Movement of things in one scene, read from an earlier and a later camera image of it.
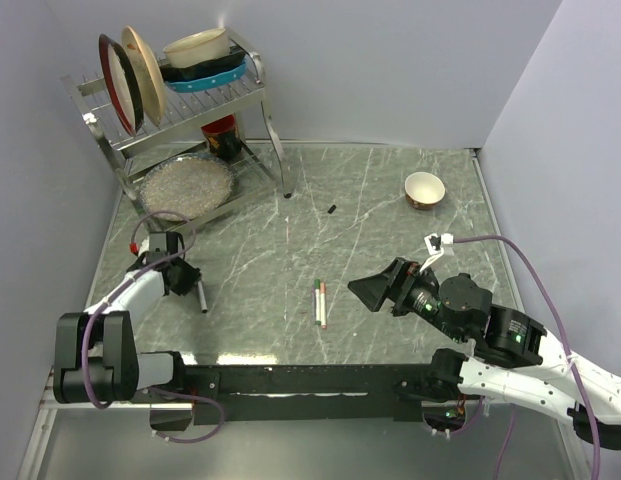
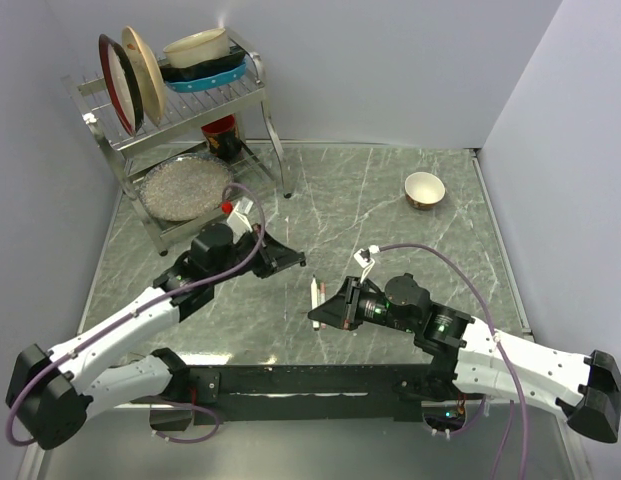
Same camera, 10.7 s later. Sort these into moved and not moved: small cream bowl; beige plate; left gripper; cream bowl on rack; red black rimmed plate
Moved: left gripper
Not moved: small cream bowl; cream bowl on rack; beige plate; red black rimmed plate
